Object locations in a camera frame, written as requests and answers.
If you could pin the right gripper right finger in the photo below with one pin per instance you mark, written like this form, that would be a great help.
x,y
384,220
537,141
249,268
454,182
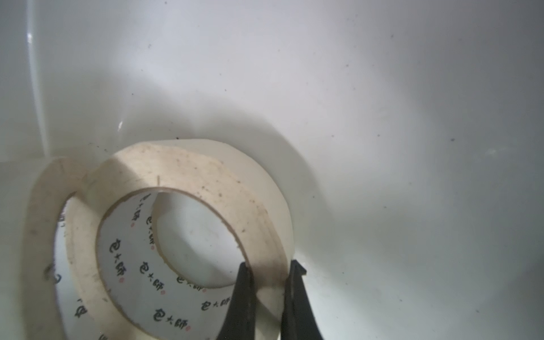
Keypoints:
x,y
298,321

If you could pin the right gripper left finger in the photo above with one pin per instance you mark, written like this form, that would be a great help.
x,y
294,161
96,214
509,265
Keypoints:
x,y
240,306

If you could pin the tape roll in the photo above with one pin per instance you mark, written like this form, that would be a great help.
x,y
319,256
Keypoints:
x,y
49,185
156,233

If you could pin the white plastic storage box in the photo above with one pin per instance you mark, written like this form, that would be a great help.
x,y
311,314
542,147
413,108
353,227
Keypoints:
x,y
406,136

